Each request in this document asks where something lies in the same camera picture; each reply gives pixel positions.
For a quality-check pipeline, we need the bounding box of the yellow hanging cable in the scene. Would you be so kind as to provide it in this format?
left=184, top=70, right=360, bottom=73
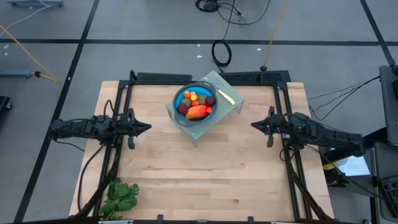
left=261, top=0, right=289, bottom=72

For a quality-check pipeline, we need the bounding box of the black metal rig frame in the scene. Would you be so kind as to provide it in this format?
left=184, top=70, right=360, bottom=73
left=74, top=70, right=335, bottom=224

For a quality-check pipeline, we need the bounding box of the green leafy plant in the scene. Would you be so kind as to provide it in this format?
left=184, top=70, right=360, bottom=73
left=98, top=177, right=140, bottom=222

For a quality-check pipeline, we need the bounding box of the grey panel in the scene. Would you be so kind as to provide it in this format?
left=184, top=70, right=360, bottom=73
left=379, top=64, right=398, bottom=146

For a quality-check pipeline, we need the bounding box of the thin black cable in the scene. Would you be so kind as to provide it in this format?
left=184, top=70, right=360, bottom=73
left=221, top=0, right=242, bottom=43
left=216, top=0, right=271, bottom=26

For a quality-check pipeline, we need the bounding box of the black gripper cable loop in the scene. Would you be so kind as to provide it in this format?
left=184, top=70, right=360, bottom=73
left=103, top=99, right=121, bottom=118

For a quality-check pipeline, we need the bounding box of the grey laptop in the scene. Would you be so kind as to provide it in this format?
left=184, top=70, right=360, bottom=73
left=373, top=142, right=398, bottom=222

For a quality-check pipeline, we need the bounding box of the pale green perforated metal shelf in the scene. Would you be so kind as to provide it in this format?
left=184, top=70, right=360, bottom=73
left=165, top=70, right=246, bottom=147

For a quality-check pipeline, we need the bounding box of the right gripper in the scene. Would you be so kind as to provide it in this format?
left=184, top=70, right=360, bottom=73
left=250, top=106, right=292, bottom=149

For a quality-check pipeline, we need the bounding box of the large orange red toy mango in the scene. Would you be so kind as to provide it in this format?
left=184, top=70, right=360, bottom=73
left=185, top=105, right=208, bottom=121

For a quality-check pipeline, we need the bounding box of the grey metal floor base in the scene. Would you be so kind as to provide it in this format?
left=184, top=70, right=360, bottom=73
left=0, top=68, right=34, bottom=78

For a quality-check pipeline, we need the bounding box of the black flat box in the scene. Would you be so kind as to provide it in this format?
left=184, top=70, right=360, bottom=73
left=136, top=72, right=193, bottom=83

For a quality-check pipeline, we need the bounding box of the teal collapsible bowl grey rim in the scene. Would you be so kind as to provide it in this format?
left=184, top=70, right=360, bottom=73
left=172, top=80, right=218, bottom=128

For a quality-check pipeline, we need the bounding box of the black cable bundle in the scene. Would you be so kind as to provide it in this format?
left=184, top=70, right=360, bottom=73
left=195, top=0, right=220, bottom=13

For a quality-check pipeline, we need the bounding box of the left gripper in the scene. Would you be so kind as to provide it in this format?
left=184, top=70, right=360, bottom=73
left=116, top=107, right=152, bottom=150

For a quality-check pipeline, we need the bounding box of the black cable coil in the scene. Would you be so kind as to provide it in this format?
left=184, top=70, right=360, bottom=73
left=211, top=39, right=233, bottom=68

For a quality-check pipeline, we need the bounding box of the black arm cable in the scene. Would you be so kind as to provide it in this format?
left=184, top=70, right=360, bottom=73
left=76, top=143, right=106, bottom=212

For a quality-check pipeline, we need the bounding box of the black chair base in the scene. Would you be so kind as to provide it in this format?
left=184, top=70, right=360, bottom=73
left=0, top=95, right=13, bottom=113

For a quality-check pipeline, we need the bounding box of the white floor cable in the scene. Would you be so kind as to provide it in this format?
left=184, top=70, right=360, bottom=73
left=0, top=4, right=52, bottom=32

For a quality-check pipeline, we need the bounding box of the white flat board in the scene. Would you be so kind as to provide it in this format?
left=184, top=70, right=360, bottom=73
left=329, top=143, right=371, bottom=177

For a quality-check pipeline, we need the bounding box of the yellow floor cable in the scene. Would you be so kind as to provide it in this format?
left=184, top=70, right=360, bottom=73
left=0, top=24, right=60, bottom=84

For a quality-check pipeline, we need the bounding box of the knife with cream handle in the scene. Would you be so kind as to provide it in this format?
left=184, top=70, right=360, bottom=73
left=203, top=77, right=236, bottom=106

